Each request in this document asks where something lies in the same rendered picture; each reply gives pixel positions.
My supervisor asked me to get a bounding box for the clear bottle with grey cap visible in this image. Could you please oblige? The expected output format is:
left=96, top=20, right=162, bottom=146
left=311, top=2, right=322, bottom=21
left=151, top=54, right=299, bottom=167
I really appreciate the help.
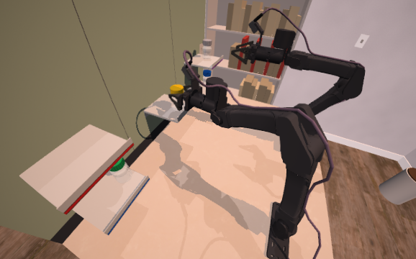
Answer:
left=202, top=39, right=212, bottom=59

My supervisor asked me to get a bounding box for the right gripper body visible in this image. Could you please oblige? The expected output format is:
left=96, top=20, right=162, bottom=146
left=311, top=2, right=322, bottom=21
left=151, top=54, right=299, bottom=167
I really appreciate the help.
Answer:
left=248, top=22, right=271, bottom=64

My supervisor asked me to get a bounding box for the clear bottle with green cap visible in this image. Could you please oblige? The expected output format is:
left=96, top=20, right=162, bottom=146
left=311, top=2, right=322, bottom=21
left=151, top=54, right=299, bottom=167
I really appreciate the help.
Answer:
left=110, top=157, right=132, bottom=183

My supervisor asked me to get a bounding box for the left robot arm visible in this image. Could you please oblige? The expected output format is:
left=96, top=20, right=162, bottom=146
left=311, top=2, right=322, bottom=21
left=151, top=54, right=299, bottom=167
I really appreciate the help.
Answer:
left=202, top=87, right=325, bottom=259

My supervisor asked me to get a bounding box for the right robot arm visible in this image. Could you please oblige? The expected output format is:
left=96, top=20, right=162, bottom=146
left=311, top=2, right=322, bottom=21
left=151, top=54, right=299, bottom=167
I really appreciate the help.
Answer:
left=268, top=29, right=365, bottom=115

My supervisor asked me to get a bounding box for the bottle with yellow cap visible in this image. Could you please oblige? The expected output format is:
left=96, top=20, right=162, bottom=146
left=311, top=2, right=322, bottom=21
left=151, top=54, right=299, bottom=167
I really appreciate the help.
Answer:
left=170, top=84, right=185, bottom=112

